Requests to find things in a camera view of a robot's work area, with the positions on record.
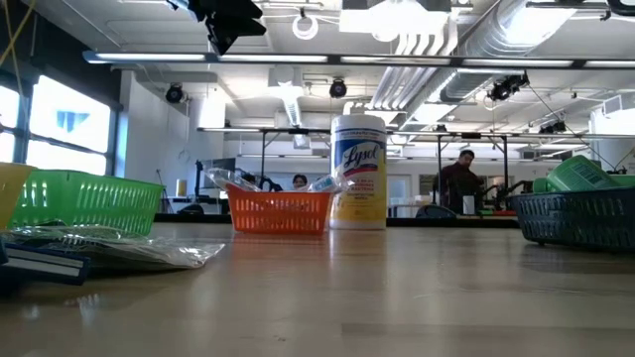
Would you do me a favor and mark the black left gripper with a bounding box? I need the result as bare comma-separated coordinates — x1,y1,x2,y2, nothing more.
166,0,268,57

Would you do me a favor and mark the green plastic basket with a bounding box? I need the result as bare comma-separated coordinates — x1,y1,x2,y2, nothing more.
8,169,166,237

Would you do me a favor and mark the bag of black combs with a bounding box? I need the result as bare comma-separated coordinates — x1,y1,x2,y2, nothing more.
0,223,227,272

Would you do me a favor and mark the black plastic basket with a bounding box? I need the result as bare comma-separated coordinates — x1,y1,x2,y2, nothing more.
508,186,635,253

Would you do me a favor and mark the long ceiling light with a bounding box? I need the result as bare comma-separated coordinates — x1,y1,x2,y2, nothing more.
93,53,206,63
582,59,635,69
460,58,574,68
215,53,328,64

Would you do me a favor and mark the dark screen on stand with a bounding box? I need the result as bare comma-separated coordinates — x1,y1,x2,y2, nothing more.
193,157,237,205

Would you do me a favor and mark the window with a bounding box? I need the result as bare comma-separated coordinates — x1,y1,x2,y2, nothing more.
0,73,120,180

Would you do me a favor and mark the Lysol wipes canister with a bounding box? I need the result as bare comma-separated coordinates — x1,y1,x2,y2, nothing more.
329,113,388,231

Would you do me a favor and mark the orange plastic basket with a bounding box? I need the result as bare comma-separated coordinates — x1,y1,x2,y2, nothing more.
225,182,334,236

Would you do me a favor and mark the yellow plastic basket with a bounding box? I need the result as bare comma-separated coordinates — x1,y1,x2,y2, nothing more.
0,162,37,230

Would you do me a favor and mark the white ceiling ring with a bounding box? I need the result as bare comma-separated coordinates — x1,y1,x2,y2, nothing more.
291,13,320,42

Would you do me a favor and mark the thin yellow cord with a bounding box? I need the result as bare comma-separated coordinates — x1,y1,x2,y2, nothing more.
0,0,39,120

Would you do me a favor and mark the silver ventilation duct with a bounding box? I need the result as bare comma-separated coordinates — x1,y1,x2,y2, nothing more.
436,0,579,103

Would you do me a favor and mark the black aluminium table frame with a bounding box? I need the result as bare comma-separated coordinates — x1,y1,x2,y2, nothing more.
153,211,522,230

